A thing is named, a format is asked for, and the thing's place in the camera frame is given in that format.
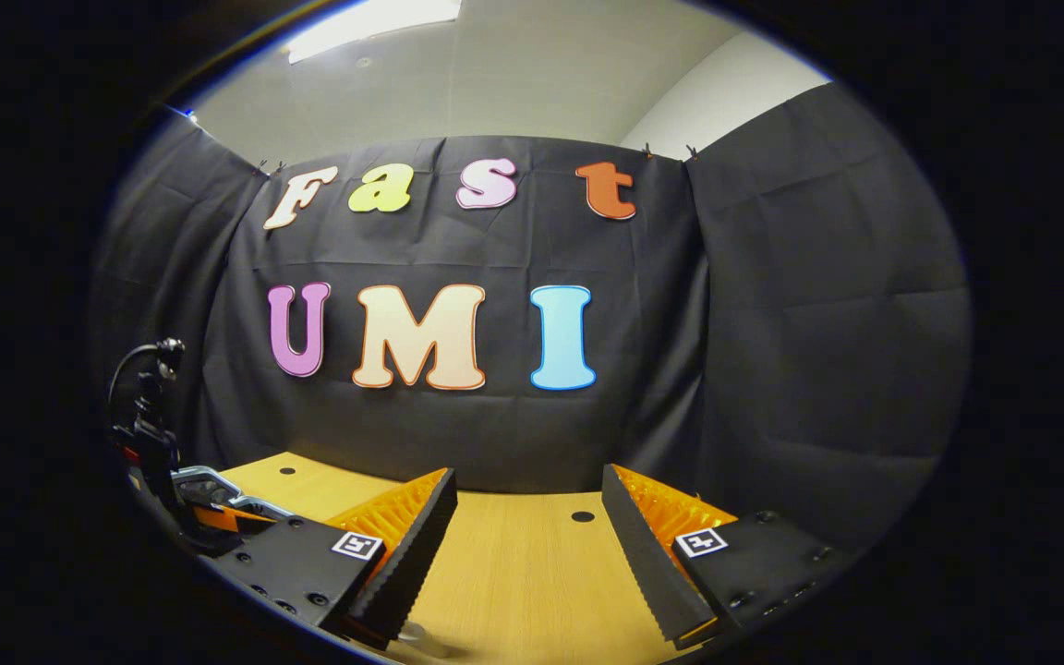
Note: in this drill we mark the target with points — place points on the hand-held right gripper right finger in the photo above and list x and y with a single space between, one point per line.
647 563

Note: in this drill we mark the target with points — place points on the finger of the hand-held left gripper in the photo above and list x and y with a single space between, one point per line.
227 519

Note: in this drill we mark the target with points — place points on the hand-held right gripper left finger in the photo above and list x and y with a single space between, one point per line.
412 554

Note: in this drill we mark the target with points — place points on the black backdrop cloth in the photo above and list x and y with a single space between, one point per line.
513 249

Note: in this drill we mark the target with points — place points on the long ceiling light panel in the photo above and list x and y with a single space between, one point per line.
370 23

